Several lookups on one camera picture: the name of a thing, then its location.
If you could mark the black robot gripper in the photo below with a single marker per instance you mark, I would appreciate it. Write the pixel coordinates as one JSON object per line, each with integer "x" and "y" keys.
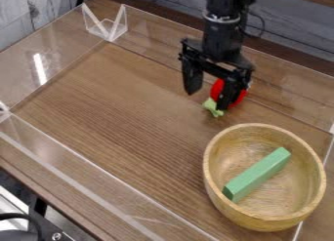
{"x": 228, "y": 65}

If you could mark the red plush strawberry toy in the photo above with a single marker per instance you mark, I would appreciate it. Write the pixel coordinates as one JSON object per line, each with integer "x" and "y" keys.
{"x": 217, "y": 96}

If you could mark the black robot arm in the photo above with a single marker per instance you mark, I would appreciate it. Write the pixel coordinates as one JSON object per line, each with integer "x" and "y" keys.
{"x": 225, "y": 25}

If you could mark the green rectangular block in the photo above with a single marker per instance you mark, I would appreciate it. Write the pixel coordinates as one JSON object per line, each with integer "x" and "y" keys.
{"x": 256, "y": 175}

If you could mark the wooden oval bowl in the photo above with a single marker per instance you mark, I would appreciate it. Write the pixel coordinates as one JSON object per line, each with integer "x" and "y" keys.
{"x": 287, "y": 198}

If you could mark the clear acrylic table barrier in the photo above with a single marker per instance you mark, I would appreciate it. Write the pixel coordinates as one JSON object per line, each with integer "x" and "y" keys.
{"x": 104, "y": 204}

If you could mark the clear acrylic corner bracket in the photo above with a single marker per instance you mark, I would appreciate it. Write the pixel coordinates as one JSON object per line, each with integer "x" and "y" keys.
{"x": 108, "y": 29}

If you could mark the black metal table frame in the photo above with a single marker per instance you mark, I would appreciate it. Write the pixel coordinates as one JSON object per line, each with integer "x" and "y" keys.
{"x": 41, "y": 209}

